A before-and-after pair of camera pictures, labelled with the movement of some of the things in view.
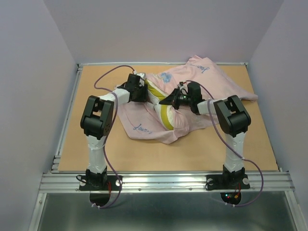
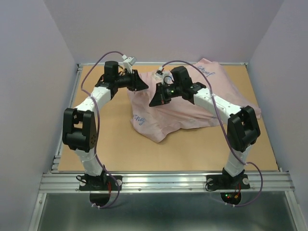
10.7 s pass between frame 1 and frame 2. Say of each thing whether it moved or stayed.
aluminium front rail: stayed
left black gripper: moved
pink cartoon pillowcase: moved
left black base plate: stayed
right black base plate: stayed
